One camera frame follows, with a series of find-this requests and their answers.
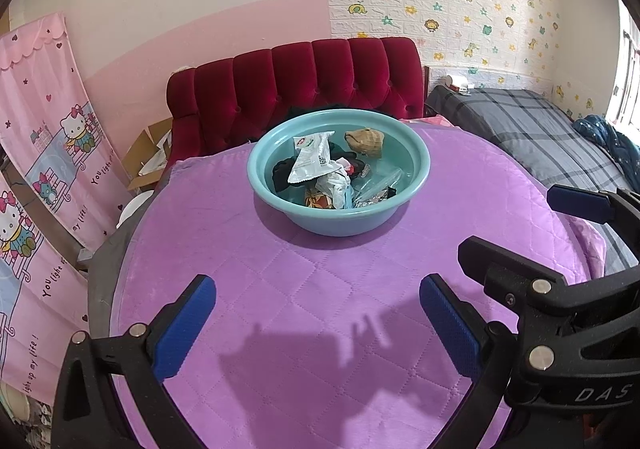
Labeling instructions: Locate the grey round table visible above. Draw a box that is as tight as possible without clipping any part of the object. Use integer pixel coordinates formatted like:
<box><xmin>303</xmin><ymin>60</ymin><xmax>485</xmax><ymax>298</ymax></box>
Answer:
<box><xmin>87</xmin><ymin>224</ymin><xmax>151</xmax><ymax>335</ymax></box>

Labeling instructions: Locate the foil wrapper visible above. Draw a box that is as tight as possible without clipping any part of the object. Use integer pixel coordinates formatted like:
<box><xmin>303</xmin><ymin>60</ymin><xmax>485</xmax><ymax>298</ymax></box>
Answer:
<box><xmin>355</xmin><ymin>186</ymin><xmax>398</xmax><ymax>209</ymax></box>

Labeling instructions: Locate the white round plate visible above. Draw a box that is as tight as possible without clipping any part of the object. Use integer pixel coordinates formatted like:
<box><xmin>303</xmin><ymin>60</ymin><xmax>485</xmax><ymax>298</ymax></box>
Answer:
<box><xmin>116</xmin><ymin>190</ymin><xmax>153</xmax><ymax>230</ymax></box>

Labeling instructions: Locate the pink cloth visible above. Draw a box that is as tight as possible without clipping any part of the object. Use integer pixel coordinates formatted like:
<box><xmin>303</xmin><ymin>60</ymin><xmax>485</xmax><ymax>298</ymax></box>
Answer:
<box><xmin>400</xmin><ymin>115</ymin><xmax>453</xmax><ymax>129</ymax></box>

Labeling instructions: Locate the purple quilted tablecloth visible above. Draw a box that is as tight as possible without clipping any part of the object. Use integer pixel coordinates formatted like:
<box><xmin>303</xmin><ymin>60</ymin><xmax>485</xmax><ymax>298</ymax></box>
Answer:
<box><xmin>107</xmin><ymin>122</ymin><xmax>606</xmax><ymax>449</ymax></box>

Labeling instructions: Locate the clear plastic bag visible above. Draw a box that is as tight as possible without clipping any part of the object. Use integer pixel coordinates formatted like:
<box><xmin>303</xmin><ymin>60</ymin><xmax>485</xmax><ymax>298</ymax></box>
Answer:
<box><xmin>352</xmin><ymin>166</ymin><xmax>403</xmax><ymax>205</ymax></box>

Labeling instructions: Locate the red velvet tufted sofa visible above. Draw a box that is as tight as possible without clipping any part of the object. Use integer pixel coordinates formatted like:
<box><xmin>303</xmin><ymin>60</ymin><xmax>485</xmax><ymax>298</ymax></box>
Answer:
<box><xmin>166</xmin><ymin>36</ymin><xmax>426</xmax><ymax>170</ymax></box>

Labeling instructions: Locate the tan cloth pouch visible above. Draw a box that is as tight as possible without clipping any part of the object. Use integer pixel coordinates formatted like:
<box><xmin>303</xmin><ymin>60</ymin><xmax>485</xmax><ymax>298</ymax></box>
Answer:
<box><xmin>344</xmin><ymin>128</ymin><xmax>385</xmax><ymax>160</ymax></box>

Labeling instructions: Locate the pink cartoon curtain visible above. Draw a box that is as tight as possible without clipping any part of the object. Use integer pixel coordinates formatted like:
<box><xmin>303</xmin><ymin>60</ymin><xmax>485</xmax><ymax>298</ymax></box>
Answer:
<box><xmin>0</xmin><ymin>13</ymin><xmax>133</xmax><ymax>410</ymax></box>

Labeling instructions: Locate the white sachet packet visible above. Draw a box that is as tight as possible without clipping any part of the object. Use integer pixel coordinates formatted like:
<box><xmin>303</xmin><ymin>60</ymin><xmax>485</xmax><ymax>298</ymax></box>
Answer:
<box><xmin>288</xmin><ymin>130</ymin><xmax>336</xmax><ymax>185</ymax></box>

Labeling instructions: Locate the window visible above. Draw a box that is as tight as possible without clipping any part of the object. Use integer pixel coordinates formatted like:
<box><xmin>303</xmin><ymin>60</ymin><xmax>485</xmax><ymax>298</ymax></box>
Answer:
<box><xmin>605</xmin><ymin>0</ymin><xmax>640</xmax><ymax>125</ymax></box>

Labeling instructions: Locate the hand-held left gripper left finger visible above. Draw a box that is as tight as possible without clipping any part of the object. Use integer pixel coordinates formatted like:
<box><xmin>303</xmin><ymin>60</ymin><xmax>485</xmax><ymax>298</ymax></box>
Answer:
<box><xmin>50</xmin><ymin>274</ymin><xmax>217</xmax><ymax>449</ymax></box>

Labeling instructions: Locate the blue patterned garment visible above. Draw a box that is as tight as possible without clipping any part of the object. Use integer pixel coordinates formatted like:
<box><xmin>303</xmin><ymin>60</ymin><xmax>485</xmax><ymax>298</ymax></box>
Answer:
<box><xmin>572</xmin><ymin>114</ymin><xmax>640</xmax><ymax>190</ymax></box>

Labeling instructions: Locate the cardboard box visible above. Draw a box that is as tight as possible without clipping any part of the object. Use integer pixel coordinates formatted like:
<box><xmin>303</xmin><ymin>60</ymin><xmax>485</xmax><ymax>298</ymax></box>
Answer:
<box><xmin>122</xmin><ymin>118</ymin><xmax>173</xmax><ymax>192</ymax></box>

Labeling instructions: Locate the brown snack wrapper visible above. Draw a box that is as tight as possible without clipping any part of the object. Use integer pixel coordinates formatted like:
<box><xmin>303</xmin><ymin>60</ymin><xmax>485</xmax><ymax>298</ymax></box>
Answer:
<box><xmin>304</xmin><ymin>188</ymin><xmax>337</xmax><ymax>211</ymax></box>

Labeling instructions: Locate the teal plastic basin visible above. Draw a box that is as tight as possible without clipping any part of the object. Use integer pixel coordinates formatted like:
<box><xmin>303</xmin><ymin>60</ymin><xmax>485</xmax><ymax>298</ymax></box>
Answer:
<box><xmin>247</xmin><ymin>109</ymin><xmax>431</xmax><ymax>236</ymax></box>

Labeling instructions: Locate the black work glove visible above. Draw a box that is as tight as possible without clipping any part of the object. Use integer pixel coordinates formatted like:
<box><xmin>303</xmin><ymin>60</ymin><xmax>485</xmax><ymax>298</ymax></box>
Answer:
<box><xmin>271</xmin><ymin>156</ymin><xmax>301</xmax><ymax>192</ymax></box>

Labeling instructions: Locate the small white object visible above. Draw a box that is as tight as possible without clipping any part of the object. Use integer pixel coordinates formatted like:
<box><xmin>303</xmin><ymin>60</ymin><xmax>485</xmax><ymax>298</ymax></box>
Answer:
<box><xmin>440</xmin><ymin>75</ymin><xmax>473</xmax><ymax>94</ymax></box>

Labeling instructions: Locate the white tissue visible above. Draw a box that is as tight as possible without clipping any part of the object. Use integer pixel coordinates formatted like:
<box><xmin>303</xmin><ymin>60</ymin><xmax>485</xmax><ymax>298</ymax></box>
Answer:
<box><xmin>316</xmin><ymin>164</ymin><xmax>353</xmax><ymax>200</ymax></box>

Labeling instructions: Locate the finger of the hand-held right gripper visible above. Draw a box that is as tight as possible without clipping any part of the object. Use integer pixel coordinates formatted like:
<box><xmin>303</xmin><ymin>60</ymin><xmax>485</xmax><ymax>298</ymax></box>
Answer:
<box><xmin>547</xmin><ymin>184</ymin><xmax>640</xmax><ymax>225</ymax></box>
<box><xmin>457</xmin><ymin>236</ymin><xmax>576</xmax><ymax>380</ymax></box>

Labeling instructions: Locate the grey plaid bed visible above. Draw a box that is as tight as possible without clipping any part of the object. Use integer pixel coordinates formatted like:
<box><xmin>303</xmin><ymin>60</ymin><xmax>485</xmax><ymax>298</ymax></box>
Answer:
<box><xmin>425</xmin><ymin>84</ymin><xmax>640</xmax><ymax>275</ymax></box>

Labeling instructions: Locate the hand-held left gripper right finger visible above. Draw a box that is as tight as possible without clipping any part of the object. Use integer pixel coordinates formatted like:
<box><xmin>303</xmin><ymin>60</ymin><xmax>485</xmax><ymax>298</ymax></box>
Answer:
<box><xmin>419</xmin><ymin>273</ymin><xmax>586</xmax><ymax>449</ymax></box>

